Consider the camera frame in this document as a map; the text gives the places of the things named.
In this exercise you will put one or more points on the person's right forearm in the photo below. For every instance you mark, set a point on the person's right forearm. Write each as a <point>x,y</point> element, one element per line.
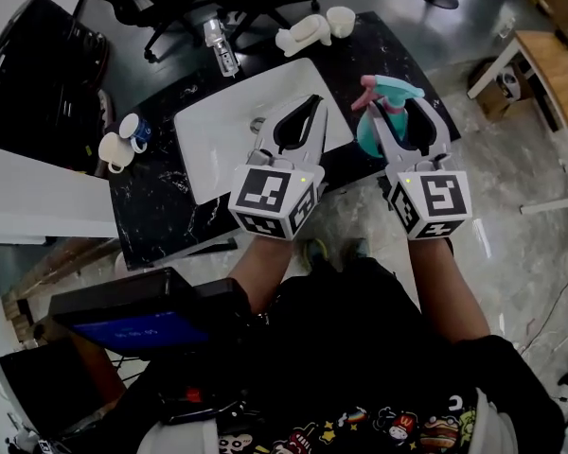
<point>445,291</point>

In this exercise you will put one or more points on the white ceramic figurine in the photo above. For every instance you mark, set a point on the white ceramic figurine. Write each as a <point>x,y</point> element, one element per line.
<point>303,33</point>

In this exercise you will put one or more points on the small chest-mounted screen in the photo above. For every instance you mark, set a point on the small chest-mounted screen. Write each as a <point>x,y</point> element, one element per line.
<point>137,319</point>

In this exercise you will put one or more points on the black cabinet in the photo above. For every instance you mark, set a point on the black cabinet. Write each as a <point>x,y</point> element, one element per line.
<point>33,88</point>

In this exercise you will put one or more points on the white shoe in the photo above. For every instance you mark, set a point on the white shoe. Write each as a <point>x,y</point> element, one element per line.
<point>510,82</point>

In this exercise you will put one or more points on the white ribbed cup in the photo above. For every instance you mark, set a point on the white ribbed cup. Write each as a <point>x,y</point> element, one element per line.
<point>341,19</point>

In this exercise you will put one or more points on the person's shoe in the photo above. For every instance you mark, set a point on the person's shoe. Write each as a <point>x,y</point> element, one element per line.
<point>358,249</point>
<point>316,253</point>

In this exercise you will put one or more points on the black monitor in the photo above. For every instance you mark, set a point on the black monitor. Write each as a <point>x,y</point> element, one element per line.
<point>52,386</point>

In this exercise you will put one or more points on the person's left shoe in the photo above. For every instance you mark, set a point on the person's left shoe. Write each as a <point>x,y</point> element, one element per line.
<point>316,253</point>

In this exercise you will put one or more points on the black marble table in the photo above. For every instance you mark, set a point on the black marble table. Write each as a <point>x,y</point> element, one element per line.
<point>147,197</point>

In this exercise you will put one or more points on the black screen mount bracket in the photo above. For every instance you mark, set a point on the black screen mount bracket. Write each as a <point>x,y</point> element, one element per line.
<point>194,402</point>

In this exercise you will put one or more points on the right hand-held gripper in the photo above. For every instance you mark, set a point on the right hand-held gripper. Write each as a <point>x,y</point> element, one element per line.
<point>442,197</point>

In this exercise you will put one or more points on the long wooden desk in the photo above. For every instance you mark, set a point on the long wooden desk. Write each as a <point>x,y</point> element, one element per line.
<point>563,78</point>

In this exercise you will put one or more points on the clear plastic bottle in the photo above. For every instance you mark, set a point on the clear plastic bottle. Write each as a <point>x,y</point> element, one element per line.
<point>222,50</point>

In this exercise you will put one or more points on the open cardboard box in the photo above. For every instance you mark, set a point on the open cardboard box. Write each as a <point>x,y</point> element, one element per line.
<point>490,95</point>

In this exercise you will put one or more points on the white rectangular basin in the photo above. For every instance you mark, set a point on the white rectangular basin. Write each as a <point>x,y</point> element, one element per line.
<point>218,140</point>

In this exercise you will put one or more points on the plain white cup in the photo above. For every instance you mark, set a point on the plain white cup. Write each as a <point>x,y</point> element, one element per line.
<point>116,151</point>

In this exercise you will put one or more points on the teal and pink spray bottle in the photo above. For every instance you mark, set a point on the teal and pink spray bottle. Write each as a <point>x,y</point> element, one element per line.
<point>393,92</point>

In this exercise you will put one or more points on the person's black printed shirt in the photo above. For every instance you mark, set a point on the person's black printed shirt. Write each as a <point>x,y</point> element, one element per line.
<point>350,348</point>

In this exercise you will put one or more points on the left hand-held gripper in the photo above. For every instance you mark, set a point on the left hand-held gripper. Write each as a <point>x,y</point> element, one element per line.
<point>262,192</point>

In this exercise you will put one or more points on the person's right shoe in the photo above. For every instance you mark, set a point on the person's right shoe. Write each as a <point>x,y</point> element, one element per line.
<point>358,249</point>

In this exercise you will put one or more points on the blue and white cup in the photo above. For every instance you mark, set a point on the blue and white cup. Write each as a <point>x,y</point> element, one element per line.
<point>139,130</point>

